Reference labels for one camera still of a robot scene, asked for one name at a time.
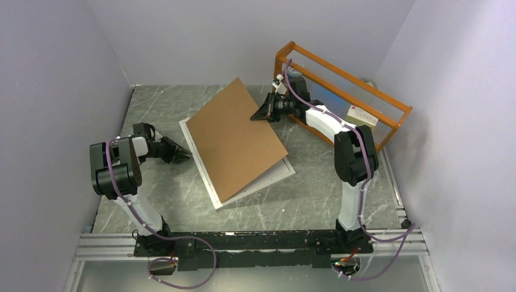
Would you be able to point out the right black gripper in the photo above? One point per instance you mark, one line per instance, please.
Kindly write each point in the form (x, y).
(267, 111)

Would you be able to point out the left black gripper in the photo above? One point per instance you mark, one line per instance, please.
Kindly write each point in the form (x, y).
(176, 154)

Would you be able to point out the brown backing board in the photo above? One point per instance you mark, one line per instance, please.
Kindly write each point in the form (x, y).
(234, 149)

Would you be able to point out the white picture frame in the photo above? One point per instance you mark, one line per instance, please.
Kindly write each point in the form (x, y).
(281, 170)

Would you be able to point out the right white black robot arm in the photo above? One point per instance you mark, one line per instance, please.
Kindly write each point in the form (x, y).
(355, 155)

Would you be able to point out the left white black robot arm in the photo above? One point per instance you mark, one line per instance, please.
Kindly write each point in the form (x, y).
(116, 175)

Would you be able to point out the blue white can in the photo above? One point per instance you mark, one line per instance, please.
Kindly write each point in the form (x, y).
(292, 72)

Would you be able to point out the blue paper sheet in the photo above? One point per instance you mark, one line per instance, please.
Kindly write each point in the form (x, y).
(333, 102)

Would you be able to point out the orange wooden shelf rack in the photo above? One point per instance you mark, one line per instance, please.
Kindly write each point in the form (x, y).
(391, 113)

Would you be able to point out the small cream red box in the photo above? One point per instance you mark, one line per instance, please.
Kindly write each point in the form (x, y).
(359, 117)

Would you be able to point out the tape roll behind shelf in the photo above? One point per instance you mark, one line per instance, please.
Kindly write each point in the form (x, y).
(370, 83)

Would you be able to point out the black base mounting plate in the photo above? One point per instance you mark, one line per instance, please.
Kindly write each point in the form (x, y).
(246, 249)

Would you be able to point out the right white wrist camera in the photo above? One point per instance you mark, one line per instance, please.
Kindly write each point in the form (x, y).
(278, 85)

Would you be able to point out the aluminium rail frame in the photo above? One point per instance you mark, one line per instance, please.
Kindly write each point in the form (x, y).
(119, 247)

